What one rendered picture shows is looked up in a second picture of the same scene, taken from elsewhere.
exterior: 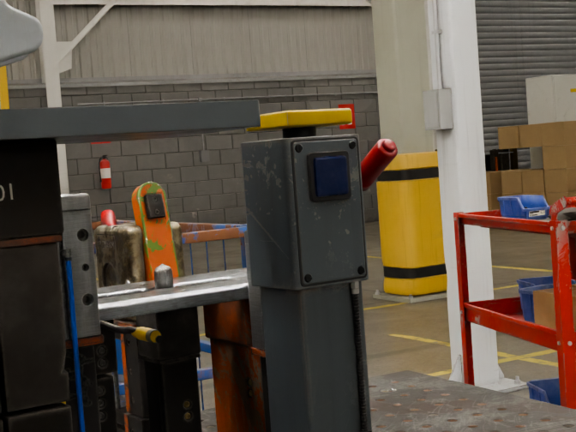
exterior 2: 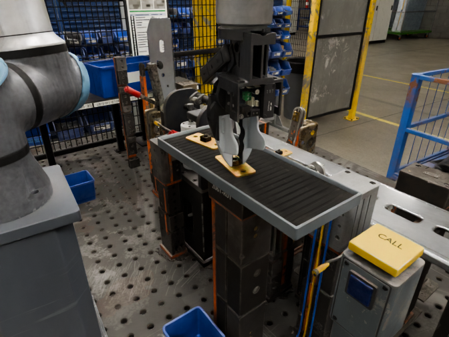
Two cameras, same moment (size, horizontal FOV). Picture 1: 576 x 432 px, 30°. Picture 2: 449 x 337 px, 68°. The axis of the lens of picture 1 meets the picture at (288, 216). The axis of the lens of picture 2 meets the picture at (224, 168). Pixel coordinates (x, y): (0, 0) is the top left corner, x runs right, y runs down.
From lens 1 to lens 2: 75 cm
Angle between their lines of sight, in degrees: 85
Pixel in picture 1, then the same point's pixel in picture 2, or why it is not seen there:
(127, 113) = (243, 198)
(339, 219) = (361, 312)
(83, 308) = (334, 239)
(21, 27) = (232, 145)
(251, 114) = (290, 232)
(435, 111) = not seen: outside the picture
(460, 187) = not seen: outside the picture
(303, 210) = (340, 290)
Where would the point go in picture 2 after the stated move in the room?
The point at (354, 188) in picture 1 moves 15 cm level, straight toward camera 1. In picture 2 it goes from (378, 308) to (246, 309)
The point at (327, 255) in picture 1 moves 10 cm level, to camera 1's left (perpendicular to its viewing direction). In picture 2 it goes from (348, 319) to (322, 263)
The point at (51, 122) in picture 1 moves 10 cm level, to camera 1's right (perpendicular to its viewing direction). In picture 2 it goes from (222, 186) to (227, 225)
